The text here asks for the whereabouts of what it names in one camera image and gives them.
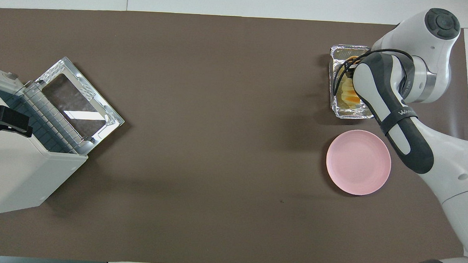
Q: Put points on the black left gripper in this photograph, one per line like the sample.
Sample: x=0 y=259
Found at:
x=1 y=117

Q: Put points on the yellow ridged bread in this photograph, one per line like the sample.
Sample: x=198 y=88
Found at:
x=346 y=97

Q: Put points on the rectangular aluminium foil tray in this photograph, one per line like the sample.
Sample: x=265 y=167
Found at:
x=340 y=52

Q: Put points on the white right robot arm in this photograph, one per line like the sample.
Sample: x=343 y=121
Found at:
x=431 y=37

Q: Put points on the cream toaster oven body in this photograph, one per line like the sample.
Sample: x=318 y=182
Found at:
x=14 y=177

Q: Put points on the glass oven door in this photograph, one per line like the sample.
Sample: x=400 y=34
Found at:
x=75 y=101

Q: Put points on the brown table mat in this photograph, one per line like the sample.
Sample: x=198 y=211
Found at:
x=219 y=107

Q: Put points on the pink round plate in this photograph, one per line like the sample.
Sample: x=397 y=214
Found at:
x=358 y=162

